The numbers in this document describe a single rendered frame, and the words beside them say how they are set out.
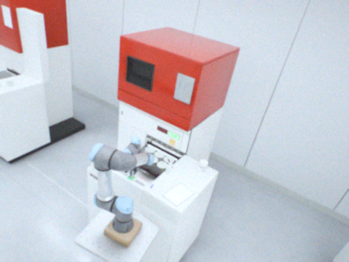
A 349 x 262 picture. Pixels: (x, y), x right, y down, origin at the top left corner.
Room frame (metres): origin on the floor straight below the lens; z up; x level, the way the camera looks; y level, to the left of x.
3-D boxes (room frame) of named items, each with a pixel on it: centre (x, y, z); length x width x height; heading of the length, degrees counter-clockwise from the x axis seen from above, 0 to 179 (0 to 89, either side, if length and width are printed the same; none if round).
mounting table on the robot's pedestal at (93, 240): (1.21, 0.17, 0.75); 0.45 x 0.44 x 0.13; 158
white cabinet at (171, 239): (1.84, 0.02, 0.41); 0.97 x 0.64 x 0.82; 59
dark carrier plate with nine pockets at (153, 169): (1.98, 0.03, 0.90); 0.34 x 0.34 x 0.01; 59
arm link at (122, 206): (1.23, 0.16, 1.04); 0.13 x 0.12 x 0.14; 73
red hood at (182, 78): (2.53, -0.07, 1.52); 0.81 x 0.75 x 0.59; 59
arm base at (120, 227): (1.23, 0.16, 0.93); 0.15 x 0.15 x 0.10
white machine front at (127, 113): (2.26, 0.09, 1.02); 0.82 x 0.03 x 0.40; 59
